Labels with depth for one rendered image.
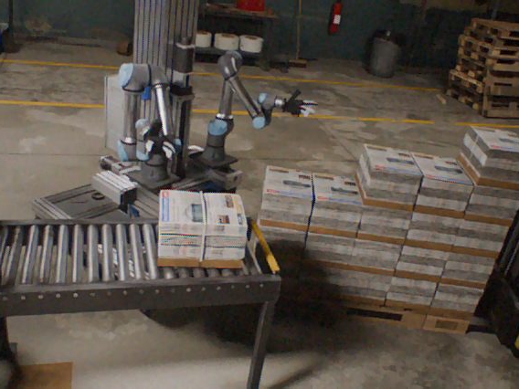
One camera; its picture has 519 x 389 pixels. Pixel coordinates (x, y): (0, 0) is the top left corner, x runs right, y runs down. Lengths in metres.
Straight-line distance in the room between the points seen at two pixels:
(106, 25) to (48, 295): 7.36
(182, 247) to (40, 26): 7.34
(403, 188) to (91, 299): 1.79
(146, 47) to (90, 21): 6.18
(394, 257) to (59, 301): 1.95
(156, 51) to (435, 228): 1.89
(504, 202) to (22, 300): 2.54
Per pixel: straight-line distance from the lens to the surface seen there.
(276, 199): 3.07
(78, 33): 9.34
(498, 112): 9.10
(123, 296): 2.29
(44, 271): 2.37
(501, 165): 3.22
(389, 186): 3.10
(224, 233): 2.29
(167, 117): 2.76
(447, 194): 3.20
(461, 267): 3.48
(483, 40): 9.38
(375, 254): 3.30
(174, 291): 2.30
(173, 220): 2.27
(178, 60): 3.07
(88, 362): 3.09
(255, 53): 8.98
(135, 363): 3.06
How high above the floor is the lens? 2.19
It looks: 27 degrees down
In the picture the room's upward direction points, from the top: 9 degrees clockwise
